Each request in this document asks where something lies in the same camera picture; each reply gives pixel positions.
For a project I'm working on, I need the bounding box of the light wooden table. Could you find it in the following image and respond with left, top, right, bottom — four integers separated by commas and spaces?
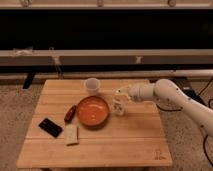
17, 80, 172, 169

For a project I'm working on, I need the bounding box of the grey horizontal rail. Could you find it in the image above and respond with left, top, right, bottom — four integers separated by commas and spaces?
0, 49, 213, 66

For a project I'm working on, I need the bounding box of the black floor cable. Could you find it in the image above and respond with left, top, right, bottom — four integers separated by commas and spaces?
155, 77, 213, 167

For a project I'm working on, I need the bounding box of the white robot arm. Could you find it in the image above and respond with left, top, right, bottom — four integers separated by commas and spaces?
115, 79, 213, 137

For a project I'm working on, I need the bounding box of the orange bowl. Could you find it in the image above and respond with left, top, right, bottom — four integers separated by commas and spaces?
77, 96, 110, 126

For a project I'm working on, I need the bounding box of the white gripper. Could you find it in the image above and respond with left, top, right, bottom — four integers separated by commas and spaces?
116, 83, 154, 102

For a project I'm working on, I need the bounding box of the black rectangular phone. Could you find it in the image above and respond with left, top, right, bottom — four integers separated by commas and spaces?
39, 118, 63, 138

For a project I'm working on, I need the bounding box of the translucent plastic cup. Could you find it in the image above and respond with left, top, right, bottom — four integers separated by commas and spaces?
84, 78, 100, 95

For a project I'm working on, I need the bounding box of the beige snack bar packet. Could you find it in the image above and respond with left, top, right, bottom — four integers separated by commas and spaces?
65, 124, 78, 145

